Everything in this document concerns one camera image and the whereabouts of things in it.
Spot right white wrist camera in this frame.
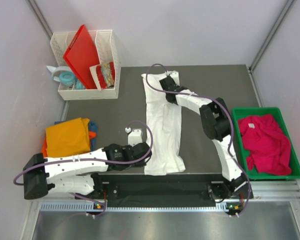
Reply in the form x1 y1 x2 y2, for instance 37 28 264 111
166 70 180 85

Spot green plastic bin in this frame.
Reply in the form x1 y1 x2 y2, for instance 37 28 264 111
232 107 300 180

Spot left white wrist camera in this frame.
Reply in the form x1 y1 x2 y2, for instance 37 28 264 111
125 127 143 146

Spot light blue headphones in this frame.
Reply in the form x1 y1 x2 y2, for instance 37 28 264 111
46 65 86 90

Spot red patterned booklet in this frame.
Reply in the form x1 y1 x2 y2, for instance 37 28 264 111
89 61 116 91

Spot red plastic folder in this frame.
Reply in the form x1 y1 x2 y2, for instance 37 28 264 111
63 24 100 89

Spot white t shirt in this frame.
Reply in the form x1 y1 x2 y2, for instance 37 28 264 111
141 73 186 176

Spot purple cable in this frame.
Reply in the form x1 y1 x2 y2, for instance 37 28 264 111
145 63 252 216
13 120 154 216

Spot pink t shirt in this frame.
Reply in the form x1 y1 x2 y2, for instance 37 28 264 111
237 114 292 176

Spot aluminium frame rail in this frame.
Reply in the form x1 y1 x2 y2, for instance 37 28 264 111
248 0 296 74

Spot white file organizer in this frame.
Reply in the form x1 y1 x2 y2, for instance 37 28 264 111
50 30 121 101

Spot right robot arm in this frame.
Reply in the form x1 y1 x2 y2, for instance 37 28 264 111
159 76 252 199

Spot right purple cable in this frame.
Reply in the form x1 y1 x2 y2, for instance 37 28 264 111
145 63 252 216

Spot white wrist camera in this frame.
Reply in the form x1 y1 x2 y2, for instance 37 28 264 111
166 70 180 85
125 127 143 146

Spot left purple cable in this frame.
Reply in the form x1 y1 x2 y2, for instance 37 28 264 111
13 120 154 216

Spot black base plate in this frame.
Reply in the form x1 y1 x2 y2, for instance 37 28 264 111
90 173 251 201

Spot white cable duct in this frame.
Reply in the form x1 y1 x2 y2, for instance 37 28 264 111
40 201 240 213

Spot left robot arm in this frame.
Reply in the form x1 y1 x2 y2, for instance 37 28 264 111
22 142 152 200

